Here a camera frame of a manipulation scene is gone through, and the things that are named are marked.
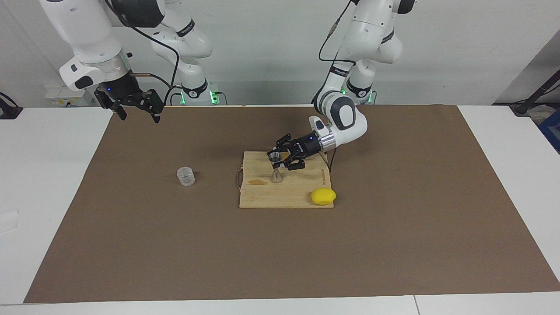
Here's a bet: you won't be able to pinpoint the brown table mat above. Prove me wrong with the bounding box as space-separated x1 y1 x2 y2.
23 104 560 303

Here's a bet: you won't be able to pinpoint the yellow lemon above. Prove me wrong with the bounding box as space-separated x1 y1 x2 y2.
311 188 337 206

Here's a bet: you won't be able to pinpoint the metal jigger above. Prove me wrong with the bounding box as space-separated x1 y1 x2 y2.
268 151 284 184

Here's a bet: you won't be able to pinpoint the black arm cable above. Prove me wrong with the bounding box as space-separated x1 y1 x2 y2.
103 0 181 105
318 0 356 173

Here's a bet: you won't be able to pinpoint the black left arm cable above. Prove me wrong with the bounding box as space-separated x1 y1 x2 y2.
318 0 356 173

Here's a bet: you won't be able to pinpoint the clear plastic cup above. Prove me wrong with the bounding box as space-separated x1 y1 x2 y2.
176 166 196 187

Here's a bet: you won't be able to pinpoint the black stand foot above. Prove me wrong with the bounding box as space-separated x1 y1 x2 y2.
0 92 23 119

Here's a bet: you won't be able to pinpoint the black tripod leg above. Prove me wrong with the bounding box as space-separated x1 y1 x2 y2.
510 69 560 116

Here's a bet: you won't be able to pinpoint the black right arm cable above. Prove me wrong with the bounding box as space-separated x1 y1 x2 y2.
103 0 181 105

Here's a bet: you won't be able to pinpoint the wooden cutting board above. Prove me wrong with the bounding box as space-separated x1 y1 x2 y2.
236 151 334 209

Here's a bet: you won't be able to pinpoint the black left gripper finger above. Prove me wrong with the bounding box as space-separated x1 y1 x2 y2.
266 133 293 154
279 157 306 172

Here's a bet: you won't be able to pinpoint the white paper sheet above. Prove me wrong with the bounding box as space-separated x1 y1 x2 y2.
0 209 20 234

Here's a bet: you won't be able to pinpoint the white wall socket box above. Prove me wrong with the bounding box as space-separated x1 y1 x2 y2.
45 85 95 107

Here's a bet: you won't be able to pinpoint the black base cables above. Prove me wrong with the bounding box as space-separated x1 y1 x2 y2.
168 85 228 105

